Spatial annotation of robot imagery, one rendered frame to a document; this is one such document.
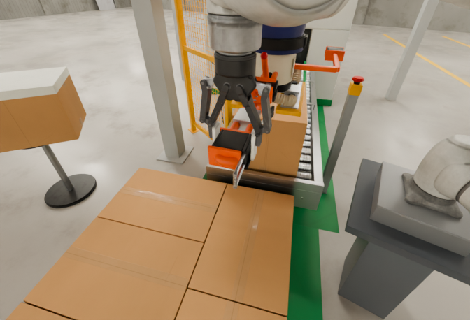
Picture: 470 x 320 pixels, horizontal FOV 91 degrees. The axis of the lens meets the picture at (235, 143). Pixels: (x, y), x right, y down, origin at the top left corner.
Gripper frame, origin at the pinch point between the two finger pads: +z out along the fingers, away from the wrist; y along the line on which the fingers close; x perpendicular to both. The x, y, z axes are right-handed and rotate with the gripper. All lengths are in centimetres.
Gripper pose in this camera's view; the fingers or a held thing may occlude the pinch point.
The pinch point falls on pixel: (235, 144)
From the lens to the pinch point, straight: 52.2
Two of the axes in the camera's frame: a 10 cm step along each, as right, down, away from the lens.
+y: -9.5, -1.8, 2.4
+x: -3.0, 5.6, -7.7
